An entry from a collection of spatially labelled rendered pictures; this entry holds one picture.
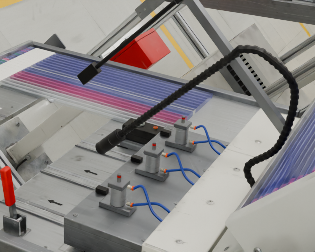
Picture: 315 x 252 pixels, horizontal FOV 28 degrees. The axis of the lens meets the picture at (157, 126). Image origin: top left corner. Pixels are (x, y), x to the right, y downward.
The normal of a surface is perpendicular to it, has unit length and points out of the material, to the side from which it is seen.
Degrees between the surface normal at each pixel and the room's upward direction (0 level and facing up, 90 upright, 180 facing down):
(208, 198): 44
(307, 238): 90
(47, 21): 0
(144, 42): 0
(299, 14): 90
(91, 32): 0
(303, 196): 90
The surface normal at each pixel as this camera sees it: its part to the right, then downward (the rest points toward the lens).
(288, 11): -0.44, 0.38
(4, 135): 0.67, -0.46
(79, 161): 0.07, -0.89
